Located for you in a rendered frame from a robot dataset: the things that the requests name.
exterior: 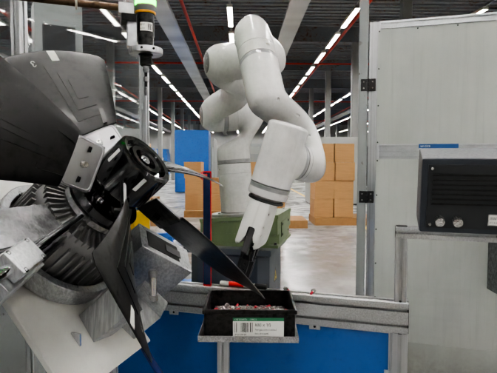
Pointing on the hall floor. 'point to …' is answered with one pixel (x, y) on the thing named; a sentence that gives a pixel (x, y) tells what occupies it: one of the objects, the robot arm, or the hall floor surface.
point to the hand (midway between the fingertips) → (245, 267)
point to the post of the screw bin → (223, 357)
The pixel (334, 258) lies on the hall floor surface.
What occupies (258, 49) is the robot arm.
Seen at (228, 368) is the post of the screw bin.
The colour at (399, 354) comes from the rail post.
